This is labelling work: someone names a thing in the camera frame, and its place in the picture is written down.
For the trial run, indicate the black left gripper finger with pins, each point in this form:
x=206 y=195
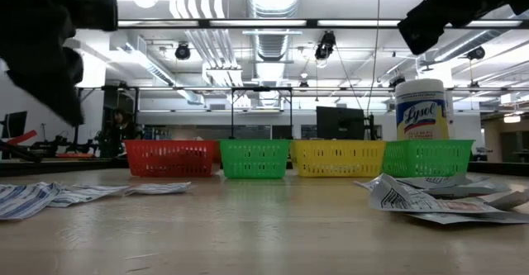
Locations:
x=53 y=97

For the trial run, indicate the black hanging lamp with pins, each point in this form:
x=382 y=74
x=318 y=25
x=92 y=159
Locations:
x=397 y=82

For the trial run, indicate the orange strip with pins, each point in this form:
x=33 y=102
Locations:
x=76 y=155

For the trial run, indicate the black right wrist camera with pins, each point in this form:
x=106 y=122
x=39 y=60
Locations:
x=421 y=31

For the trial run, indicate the silver ventilation duct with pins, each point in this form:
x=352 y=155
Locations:
x=273 y=2

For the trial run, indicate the red flat object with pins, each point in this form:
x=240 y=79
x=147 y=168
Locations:
x=20 y=138

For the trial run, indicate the black background workstation frame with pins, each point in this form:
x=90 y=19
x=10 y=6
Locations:
x=136 y=118

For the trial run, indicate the black overhead frame beam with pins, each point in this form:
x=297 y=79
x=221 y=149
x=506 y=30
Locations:
x=312 y=23

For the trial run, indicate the yellow plastic basket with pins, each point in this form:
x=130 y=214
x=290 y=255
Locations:
x=339 y=159

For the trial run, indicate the red plastic basket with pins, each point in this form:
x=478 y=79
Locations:
x=165 y=159

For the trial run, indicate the black table edge rail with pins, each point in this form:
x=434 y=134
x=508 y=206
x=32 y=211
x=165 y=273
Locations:
x=62 y=167

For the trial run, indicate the black background robot arm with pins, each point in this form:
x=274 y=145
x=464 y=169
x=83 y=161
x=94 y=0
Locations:
x=49 y=145
x=82 y=147

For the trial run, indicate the person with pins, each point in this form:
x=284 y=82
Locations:
x=123 y=130

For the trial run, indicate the black hanging camera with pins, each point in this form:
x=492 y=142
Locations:
x=182 y=53
x=476 y=53
x=326 y=44

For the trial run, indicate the Lysol wipes canister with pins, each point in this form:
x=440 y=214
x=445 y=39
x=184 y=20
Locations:
x=421 y=114

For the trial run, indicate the black computer monitor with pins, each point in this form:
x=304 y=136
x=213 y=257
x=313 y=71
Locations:
x=14 y=124
x=339 y=122

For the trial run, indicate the green plastic basket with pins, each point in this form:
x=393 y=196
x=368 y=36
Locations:
x=254 y=157
x=425 y=159

